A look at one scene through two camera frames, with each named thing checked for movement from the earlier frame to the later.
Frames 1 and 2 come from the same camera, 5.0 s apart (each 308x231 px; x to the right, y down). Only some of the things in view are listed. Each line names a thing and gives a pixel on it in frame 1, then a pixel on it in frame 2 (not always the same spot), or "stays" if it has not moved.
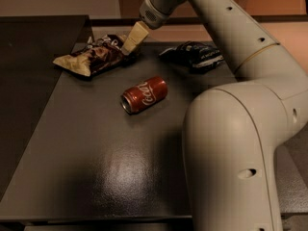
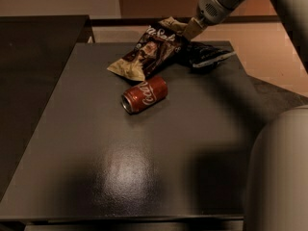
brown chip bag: [98, 55] to [155, 49]
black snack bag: [197, 57] stays
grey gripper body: [153, 17] to [208, 12]
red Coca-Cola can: [143, 94] stays
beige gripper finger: [138, 35] to [193, 28]
